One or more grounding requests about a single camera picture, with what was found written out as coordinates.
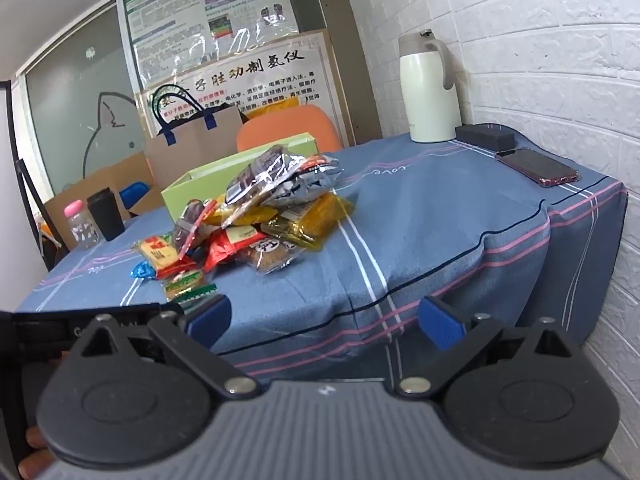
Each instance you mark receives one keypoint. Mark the yellow egg cake bag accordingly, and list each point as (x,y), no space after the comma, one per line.
(224,215)

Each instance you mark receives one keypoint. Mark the black tumbler cup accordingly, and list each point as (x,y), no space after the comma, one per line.
(103,207)

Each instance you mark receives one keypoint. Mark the brown paper bag blue handles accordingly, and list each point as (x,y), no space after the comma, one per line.
(183,144)

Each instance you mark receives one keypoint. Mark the orange chair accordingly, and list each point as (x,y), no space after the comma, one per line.
(275,126)

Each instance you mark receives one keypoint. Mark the laminated science poster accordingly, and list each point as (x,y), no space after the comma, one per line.
(168,37)

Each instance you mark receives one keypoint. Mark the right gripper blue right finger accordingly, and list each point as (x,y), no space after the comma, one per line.
(442,325)

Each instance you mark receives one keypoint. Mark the blue chair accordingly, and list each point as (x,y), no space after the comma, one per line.
(133,193)

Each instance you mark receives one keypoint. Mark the silver foil snack bag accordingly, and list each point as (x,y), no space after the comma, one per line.
(314,178)

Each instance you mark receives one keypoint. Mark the blue striped tablecloth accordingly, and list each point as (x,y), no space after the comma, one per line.
(447,220)

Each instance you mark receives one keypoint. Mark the black rectangular case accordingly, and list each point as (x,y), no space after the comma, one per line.
(492,137)

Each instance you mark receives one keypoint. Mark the person's left hand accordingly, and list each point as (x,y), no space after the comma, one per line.
(40,460)

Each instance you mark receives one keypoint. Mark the brown cardboard box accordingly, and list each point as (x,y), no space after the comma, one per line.
(117,177)

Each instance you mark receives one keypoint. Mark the red snack bag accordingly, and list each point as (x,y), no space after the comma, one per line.
(224,244)

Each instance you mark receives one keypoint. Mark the orange cake clear wrapper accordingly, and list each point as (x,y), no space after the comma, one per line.
(309,225)

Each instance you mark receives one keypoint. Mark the clear bottle pink cap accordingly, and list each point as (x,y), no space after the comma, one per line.
(82,226)

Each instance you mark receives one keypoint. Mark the blue snack packet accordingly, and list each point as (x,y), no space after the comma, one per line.
(143,271)

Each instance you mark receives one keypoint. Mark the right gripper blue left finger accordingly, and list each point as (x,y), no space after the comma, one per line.
(208,320)

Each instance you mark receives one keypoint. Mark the green pea snack bag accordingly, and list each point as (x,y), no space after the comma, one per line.
(188,286)

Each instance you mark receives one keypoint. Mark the yellow rice cracker packet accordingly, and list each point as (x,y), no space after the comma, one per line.
(164,257)

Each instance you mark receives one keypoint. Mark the clear bag dark dried fruit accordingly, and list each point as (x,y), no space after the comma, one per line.
(261,176)

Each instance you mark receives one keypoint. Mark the white thermos jug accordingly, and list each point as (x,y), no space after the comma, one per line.
(428,87)

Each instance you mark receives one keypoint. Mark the brown cake packet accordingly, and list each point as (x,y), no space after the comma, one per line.
(269,255)

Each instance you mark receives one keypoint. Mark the red cased smartphone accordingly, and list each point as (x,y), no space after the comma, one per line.
(540,168)

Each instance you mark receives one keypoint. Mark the framed Chinese text poster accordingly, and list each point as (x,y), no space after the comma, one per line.
(302,65)

